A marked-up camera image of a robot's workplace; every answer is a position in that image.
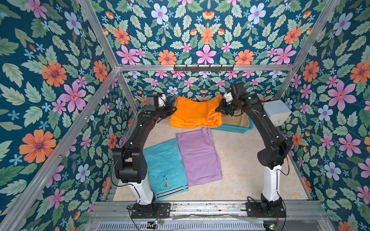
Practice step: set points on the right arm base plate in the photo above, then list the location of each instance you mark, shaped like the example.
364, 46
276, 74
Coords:
266, 210

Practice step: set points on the orange pants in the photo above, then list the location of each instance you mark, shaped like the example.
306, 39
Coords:
191, 114

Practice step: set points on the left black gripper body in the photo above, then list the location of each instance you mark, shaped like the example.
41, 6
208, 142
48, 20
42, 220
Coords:
162, 111

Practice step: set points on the beige corduroy pants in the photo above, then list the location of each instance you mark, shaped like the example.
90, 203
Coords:
239, 119

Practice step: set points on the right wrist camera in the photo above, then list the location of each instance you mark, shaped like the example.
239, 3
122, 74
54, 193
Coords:
235, 92

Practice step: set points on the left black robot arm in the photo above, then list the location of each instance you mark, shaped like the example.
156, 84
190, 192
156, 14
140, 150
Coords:
130, 166

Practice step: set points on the teal plastic basket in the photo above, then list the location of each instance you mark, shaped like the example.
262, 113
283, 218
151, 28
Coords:
234, 129

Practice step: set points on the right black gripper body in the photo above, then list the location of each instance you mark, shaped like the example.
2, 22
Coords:
222, 105

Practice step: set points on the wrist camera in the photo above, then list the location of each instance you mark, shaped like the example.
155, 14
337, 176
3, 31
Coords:
155, 100
235, 92

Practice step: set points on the purple pants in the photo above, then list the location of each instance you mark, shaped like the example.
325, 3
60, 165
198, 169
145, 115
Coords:
200, 158

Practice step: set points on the teal pants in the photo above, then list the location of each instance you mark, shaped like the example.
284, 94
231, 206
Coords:
166, 172

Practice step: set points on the light grey cube box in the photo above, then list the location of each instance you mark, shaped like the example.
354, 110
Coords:
277, 111

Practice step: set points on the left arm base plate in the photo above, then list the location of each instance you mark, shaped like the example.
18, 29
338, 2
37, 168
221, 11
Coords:
154, 210

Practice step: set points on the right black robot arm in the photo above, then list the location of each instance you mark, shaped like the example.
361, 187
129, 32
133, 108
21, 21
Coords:
276, 146

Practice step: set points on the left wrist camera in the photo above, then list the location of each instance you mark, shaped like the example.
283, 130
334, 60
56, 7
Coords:
155, 100

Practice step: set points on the black hook rail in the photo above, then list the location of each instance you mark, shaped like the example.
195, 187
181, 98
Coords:
198, 68

